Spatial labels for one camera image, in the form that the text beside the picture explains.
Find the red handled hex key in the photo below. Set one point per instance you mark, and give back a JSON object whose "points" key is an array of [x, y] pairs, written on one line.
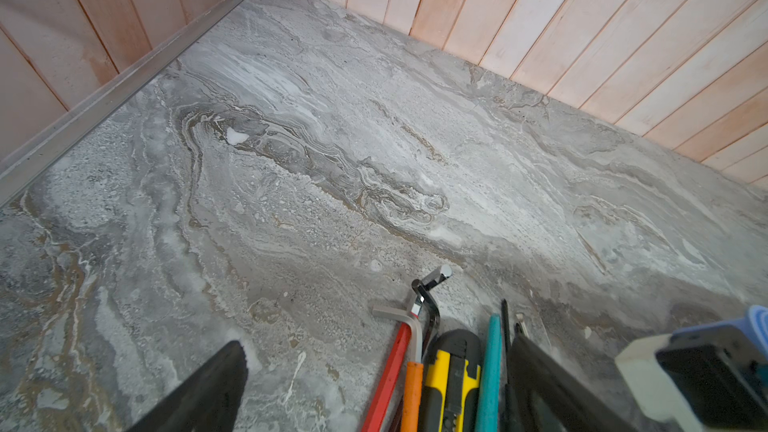
{"points": [[407, 347]]}

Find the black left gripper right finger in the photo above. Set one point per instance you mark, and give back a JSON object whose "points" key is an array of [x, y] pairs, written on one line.
{"points": [[548, 398]]}

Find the black hex key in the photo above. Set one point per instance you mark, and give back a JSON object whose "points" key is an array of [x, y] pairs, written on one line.
{"points": [[423, 298]]}

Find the yellow black utility knife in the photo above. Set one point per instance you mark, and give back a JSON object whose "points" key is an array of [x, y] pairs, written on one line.
{"points": [[450, 393]]}

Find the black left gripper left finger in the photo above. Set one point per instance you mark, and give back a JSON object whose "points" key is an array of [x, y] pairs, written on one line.
{"points": [[208, 400]]}

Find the teal utility knife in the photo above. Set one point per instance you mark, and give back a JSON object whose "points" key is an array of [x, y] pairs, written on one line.
{"points": [[488, 400]]}

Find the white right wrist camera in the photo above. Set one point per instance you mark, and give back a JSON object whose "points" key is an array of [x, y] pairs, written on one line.
{"points": [[710, 377]]}

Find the left aluminium frame rail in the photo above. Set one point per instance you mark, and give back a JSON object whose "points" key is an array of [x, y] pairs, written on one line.
{"points": [[28, 162]]}

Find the orange handled screwdriver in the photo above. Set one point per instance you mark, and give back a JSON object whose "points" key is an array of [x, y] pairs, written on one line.
{"points": [[412, 397]]}

